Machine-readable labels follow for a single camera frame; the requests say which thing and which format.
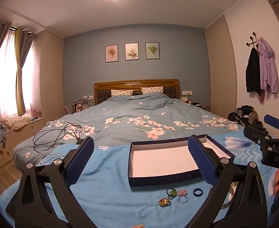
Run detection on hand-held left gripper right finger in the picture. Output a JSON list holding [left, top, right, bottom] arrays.
[[188, 134, 276, 228]]

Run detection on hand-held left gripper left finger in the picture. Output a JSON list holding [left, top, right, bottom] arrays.
[[5, 136, 95, 228]]

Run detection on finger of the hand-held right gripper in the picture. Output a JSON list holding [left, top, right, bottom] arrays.
[[263, 114, 279, 131], [243, 125, 273, 148]]

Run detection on dark blue jewelry box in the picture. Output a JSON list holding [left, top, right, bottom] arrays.
[[128, 134, 235, 187]]

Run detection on pile of dark clothes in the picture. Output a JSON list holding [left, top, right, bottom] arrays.
[[227, 105, 268, 131]]

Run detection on blue towel blanket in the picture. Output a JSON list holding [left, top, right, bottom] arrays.
[[0, 131, 279, 228]]

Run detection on black jacket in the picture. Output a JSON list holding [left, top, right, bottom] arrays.
[[246, 47, 262, 97]]

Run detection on purple jacket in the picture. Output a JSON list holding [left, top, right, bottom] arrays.
[[258, 37, 279, 104]]

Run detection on bedside clutter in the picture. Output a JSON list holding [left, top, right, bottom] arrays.
[[63, 97, 93, 114]]

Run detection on floral grey-blue duvet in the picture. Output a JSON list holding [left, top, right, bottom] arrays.
[[12, 93, 246, 169]]

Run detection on small pink fan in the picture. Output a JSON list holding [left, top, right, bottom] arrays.
[[31, 108, 42, 120]]

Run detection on beige tall wardrobe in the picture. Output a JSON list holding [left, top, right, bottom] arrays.
[[204, 15, 238, 120]]

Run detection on wooden bed headboard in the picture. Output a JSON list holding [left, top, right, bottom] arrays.
[[94, 79, 180, 105]]

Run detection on window seat drawer cabinet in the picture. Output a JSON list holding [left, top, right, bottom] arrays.
[[0, 117, 46, 178]]

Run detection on crumpled clothes heap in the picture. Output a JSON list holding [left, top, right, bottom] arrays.
[[0, 116, 33, 131]]

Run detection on patterned white pillow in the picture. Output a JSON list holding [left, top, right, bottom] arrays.
[[110, 89, 134, 97], [141, 86, 164, 94]]

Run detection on beige built-in cabinet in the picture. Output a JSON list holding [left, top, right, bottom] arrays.
[[31, 25, 67, 124]]

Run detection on grey yellow curtain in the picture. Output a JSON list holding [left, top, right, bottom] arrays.
[[14, 27, 36, 116]]

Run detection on white sheer curtain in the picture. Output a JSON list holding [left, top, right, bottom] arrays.
[[0, 28, 33, 118]]

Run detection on framed green leaf picture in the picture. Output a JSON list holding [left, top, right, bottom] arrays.
[[145, 42, 159, 59]]

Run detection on framed white flower picture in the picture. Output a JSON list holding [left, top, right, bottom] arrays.
[[125, 43, 139, 61]]

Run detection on white earphone cable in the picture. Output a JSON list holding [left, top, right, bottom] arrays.
[[39, 152, 66, 165]]

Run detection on black cable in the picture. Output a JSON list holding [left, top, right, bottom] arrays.
[[32, 122, 83, 153]]

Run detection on black wall coat hooks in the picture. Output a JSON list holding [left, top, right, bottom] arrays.
[[246, 32, 260, 50]]

